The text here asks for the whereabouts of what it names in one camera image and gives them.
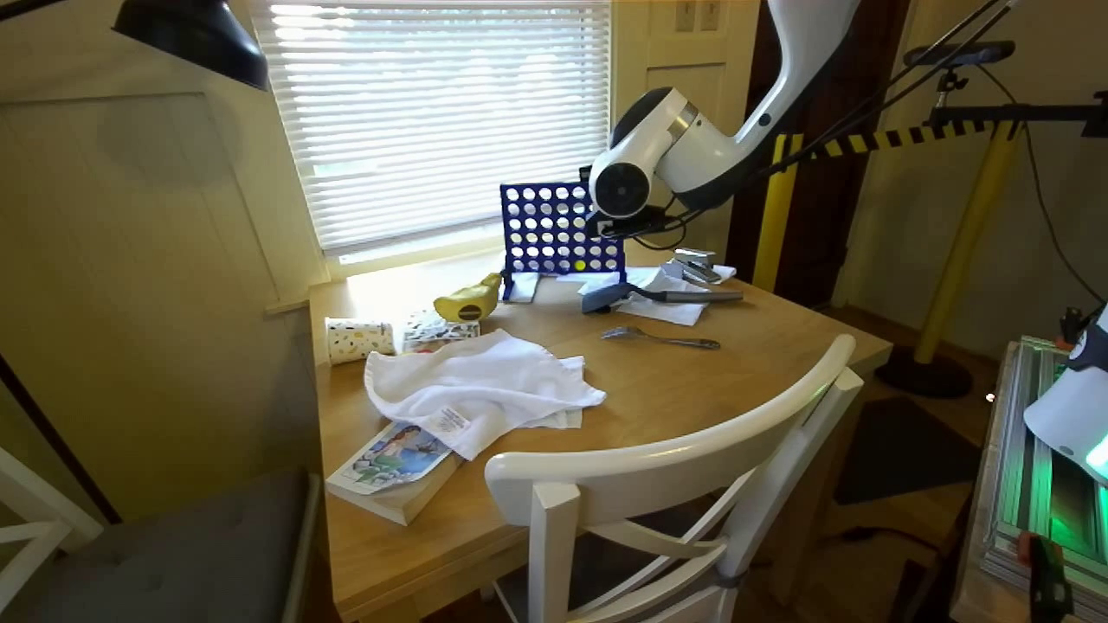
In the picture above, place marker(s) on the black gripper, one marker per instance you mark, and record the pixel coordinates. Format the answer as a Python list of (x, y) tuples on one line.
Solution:
[(645, 222)]

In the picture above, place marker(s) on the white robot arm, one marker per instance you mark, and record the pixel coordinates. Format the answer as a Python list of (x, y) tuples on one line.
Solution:
[(664, 136)]

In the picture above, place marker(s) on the white paper sheets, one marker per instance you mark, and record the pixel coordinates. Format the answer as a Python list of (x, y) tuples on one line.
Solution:
[(661, 277)]

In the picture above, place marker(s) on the blue connect four grid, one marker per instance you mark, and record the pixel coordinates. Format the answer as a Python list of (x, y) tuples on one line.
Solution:
[(544, 232)]

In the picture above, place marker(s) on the yellow banana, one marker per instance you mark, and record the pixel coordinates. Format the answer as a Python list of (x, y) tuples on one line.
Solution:
[(467, 302)]

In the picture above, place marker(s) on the white wooden chair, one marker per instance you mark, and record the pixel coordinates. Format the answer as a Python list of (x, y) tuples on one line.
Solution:
[(661, 532)]

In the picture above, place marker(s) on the white cloth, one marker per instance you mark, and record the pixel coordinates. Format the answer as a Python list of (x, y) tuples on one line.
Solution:
[(480, 387)]

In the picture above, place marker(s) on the patterned small box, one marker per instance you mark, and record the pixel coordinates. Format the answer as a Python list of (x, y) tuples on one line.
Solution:
[(428, 333)]

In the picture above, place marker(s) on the white window blind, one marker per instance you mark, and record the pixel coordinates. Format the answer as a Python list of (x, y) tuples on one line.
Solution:
[(410, 115)]

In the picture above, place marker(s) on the yellow black tripod stand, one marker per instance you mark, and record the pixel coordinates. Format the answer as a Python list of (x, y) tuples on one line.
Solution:
[(922, 369)]

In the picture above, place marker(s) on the white dotted cup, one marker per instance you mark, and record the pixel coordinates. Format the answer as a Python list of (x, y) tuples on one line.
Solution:
[(359, 337)]

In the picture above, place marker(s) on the book with colourful cover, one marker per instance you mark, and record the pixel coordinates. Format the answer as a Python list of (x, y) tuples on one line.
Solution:
[(395, 473)]

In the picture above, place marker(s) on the black desk lamp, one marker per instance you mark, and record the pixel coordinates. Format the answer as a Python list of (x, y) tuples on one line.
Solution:
[(202, 32)]

